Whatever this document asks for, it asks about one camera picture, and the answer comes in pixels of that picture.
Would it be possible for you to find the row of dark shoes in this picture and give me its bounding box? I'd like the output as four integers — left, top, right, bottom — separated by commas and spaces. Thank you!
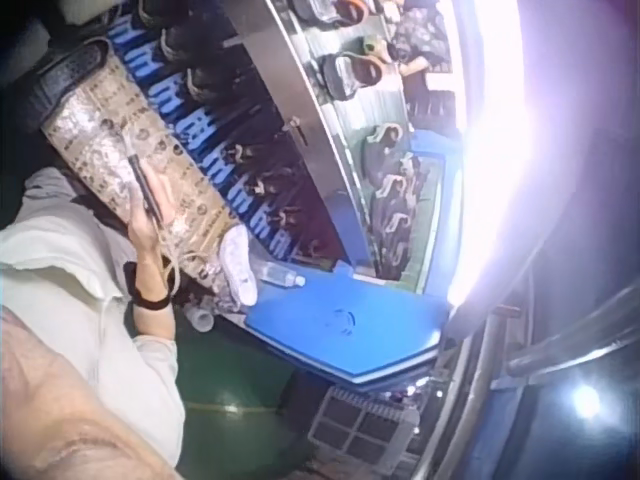
107, 0, 351, 274

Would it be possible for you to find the grey shoe with orange sole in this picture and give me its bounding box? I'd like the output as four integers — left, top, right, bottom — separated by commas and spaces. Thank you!
322, 51, 385, 97

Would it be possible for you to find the person's right hand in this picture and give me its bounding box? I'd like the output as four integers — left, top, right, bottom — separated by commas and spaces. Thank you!
125, 173, 177, 297

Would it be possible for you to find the grey plastic crate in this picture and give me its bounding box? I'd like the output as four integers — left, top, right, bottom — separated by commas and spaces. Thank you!
305, 387, 422, 457

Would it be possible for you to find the brown patterned boot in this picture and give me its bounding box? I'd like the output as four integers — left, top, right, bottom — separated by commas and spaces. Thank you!
22, 39, 251, 315

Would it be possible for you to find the black pen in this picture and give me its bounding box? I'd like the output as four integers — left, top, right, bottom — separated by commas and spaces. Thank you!
126, 151, 165, 225

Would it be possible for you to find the clear plastic bottle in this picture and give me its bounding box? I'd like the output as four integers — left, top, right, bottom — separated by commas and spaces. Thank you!
257, 260, 307, 289

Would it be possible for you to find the small green object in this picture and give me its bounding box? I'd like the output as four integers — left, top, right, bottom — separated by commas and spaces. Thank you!
360, 35, 389, 64

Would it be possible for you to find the stack of black soles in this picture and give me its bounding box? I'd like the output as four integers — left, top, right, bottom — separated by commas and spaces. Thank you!
407, 89, 460, 137

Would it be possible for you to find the beige lace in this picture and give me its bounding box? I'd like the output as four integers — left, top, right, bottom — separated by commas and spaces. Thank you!
158, 234, 227, 301

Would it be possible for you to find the black wrist band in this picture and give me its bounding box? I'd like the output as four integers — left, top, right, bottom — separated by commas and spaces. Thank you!
129, 279, 174, 312

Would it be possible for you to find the metal pipe frame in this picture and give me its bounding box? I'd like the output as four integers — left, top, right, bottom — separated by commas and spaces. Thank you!
492, 299, 640, 389

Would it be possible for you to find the dark shoe with beige trim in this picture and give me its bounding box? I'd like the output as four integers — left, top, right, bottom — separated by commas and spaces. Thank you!
360, 123, 407, 187

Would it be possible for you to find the white plastic cup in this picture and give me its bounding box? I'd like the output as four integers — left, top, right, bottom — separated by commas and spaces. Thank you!
183, 304, 217, 335

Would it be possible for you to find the metal conveyor frame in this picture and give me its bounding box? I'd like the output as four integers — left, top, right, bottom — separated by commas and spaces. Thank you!
219, 0, 384, 274

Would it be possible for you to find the blue table board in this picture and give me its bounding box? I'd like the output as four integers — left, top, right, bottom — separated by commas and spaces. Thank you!
243, 263, 451, 387

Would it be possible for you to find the dark shoe with orange sole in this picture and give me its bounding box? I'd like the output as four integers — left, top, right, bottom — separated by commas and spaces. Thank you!
292, 0, 367, 22

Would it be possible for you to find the pile of dark shoes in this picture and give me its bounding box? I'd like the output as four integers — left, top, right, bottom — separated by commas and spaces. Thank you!
370, 153, 434, 284

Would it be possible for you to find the person's left hand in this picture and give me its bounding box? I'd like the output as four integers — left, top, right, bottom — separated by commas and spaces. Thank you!
218, 224, 260, 307

